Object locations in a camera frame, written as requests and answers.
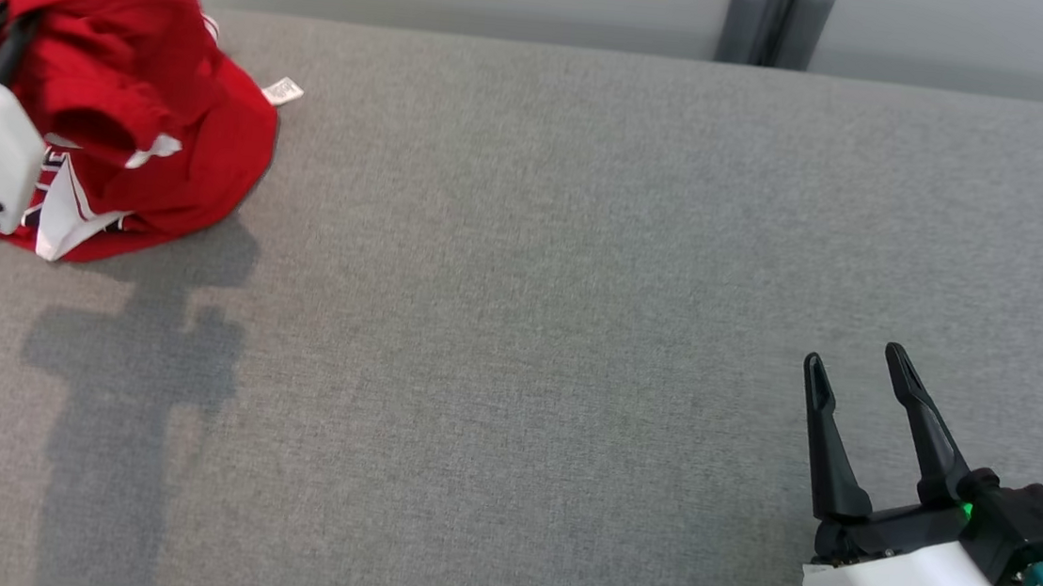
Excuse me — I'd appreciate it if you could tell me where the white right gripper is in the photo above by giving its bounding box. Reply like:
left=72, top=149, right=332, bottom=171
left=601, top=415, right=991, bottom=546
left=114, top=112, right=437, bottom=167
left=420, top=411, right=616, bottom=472
left=783, top=334, right=1043, bottom=586

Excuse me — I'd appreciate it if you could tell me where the red basketball jersey black lettering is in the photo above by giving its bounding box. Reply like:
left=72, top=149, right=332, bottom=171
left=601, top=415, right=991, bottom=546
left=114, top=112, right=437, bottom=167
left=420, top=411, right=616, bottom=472
left=0, top=0, right=312, bottom=284

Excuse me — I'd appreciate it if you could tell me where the upright grey metal frame post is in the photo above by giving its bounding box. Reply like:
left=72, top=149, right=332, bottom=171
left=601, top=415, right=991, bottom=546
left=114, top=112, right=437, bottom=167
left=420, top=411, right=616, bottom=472
left=714, top=0, right=837, bottom=73

